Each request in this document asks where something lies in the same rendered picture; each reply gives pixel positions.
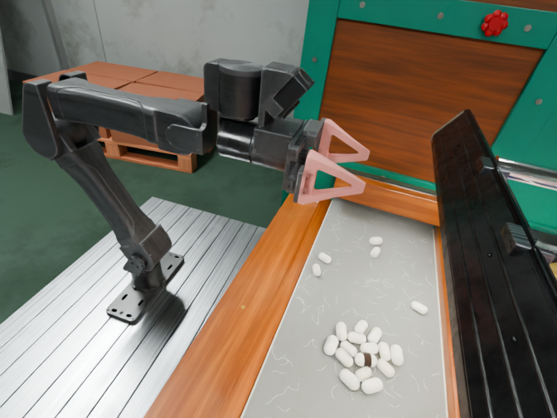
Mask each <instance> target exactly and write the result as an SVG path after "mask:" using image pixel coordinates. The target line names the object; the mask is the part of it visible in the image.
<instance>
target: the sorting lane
mask: <svg viewBox="0 0 557 418"><path fill-rule="evenodd" d="M378 236H379V237H381V238H382V240H383V241H382V243H381V244H380V245H372V244H371V243H370V242H369V239H370V238H371V237H378ZM374 247H379V248H380V253H379V255H378V256H377V257H376V258H373V257H371V251H372V249H373V248H374ZM320 253H325V254H326V255H329V256H330V257H331V259H332V260H331V262H330V263H325V262H323V261H322V260H320V259H319V258H318V255H319V254H320ZM314 264H318V265H319V266H320V270H321V274H320V275H319V276H315V275H314V274H313V270H312V266H313V265H314ZM413 301H418V302H419V303H421V304H423V305H425V306H426V307H427V308H428V312H427V313H426V314H421V313H419V312H418V311H416V310H414V309H412V308H411V303H412V302H413ZM360 320H365V321H366V322H367V324H368V327H367V329H366V330H365V332H364V333H363V334H364V335H365V336H366V343H369V341H368V338H367V337H368V334H369V333H370V331H371V330H372V329H373V328H374V327H377V328H380V329H381V331H382V335H381V337H380V339H379V341H378V343H377V345H378V344H379V343H380V342H385V343H387V344H388V346H389V349H390V347H391V346H392V345H394V344H397V345H399V346H400V347H401V348H402V353H403V358H404V362H403V364H402V365H400V366H397V365H395V364H394V363H393V362H392V361H391V358H390V360H389V361H387V362H388V363H389V364H390V365H391V366H392V367H393V368H394V370H395V374H394V376H392V377H387V376H386V375H385V374H384V373H383V372H382V371H381V370H380V369H379V368H378V367H377V365H375V366H374V367H370V369H371V371H372V375H371V377H370V378H368V379H371V378H373V377H377V378H379V379H381V381H382V383H383V388H382V390H381V391H378V392H375V393H371V394H366V393H364V392H363V390H362V388H361V384H362V382H360V387H359V389H357V390H355V391H353V390H351V389H350V388H349V387H348V386H347V385H346V384H345V383H344V382H343V381H342V380H341V379H340V376H339V374H340V371H341V370H342V369H348V370H349V371H350V372H352V373H353V374H354V375H355V373H356V371H357V370H359V369H361V368H362V367H360V366H358V365H357V364H356V362H355V356H354V357H352V359H353V364H352V365H351V366H350V367H345V366H344V365H343V364H342V363H341V362H340V360H338V359H337V357H336V354H335V353H336V352H335V353H334V354H332V355H327V354H326V353H325V352H324V345H325V342H326V340H327V338H328V337H329V336H331V335H334V336H337V331H336V324H337V323H338V322H343V323H344V324H345V325H346V332H347V334H348V333H349V332H355V330H354V327H355V326H356V325H357V323H358V322H359V321H360ZM240 418H448V403H447V392H446V381H445V370H444V359H443V338H442V328H441V317H440V306H439V295H438V274H437V263H436V252H435V242H434V231H433V229H429V228H427V227H423V226H418V225H415V224H412V223H409V222H406V221H401V220H398V219H395V218H392V217H389V216H384V215H381V214H378V213H374V212H372V211H367V210H364V209H360V208H358V207H353V206H349V205H347V204H343V203H340V202H335V201H333V200H332V202H331V204H330V206H329V208H328V210H327V214H326V215H325V218H324V220H323V222H322V225H321V228H320V230H319V232H318V234H317V237H316V240H315V241H314V244H313V246H312V249H311V251H310V253H309V256H308V259H307V261H306V263H305V266H304V267H303V271H302V273H301V275H300V277H299V279H298V282H297V284H296V287H295V289H294V291H293V294H292V297H291V299H290V300H289V303H288V307H287V308H286V310H285V313H284V315H283V318H282V320H281V323H280V325H279V326H278V330H277V332H276V334H275V336H274V340H273V341H272V344H271V346H270V348H269V351H268V354H267V356H266V358H265V360H264V363H263V366H262V367H261V370H260V372H259V375H258V377H257V379H256V382H255V384H254V387H253V389H252V392H251V393H250V395H249V399H248V401H247V403H246V405H245V408H244V410H243V413H242V415H241V417H240Z"/></svg>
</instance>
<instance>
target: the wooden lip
mask: <svg viewBox="0 0 557 418"><path fill-rule="evenodd" d="M342 168H344V169H345V170H347V171H348V172H349V173H352V174H353V175H355V176H356V177H358V178H360V180H362V181H363V182H365V183H366V186H365V189H364V192H363V193H362V194H356V195H350V196H344V197H338V198H341V199H344V200H348V201H350V202H355V203H359V204H361V205H365V206H368V207H373V208H376V209H379V210H382V211H387V212H390V213H394V214H396V215H400V216H405V217H408V218H411V219H414V220H417V221H422V222H425V223H429V224H431V225H435V226H440V225H439V217H438V202H437V193H436V191H433V190H430V189H427V188H423V187H417V186H415V185H411V184H408V183H404V182H398V181H395V180H392V179H389V178H385V177H380V176H376V175H373V174H369V173H364V172H361V171H357V170H354V169H350V168H345V167H342ZM336 187H351V184H349V183H347V182H345V181H343V180H341V179H340V178H338V177H336V181H335V184H334V188H336Z"/></svg>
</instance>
